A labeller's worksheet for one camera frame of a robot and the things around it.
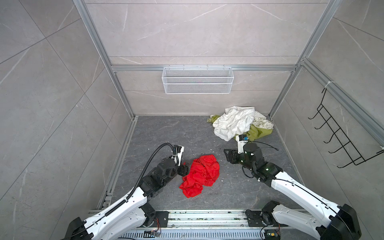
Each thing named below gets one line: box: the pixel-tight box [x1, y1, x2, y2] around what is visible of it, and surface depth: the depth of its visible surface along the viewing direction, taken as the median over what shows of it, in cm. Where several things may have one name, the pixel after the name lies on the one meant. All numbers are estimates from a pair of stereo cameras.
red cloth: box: [179, 154, 220, 198], surface depth 83 cm
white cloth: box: [212, 106, 256, 142], surface depth 108 cm
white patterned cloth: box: [251, 111, 274, 129], surface depth 107 cm
